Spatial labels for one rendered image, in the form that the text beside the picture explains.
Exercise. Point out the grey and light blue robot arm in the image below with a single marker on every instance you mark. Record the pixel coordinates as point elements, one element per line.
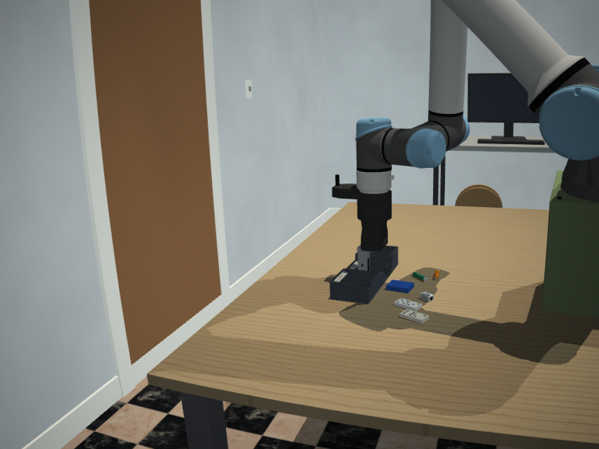
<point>563,92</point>

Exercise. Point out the green battery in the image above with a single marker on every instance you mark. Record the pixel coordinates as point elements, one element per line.
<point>419,276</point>

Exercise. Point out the dark grey three-compartment bin rack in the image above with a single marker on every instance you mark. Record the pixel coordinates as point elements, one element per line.
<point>361,286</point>

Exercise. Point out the white domino tile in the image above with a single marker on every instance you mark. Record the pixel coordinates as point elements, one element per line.
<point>414,316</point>

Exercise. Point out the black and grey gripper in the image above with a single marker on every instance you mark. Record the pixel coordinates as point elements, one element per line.
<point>374,206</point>

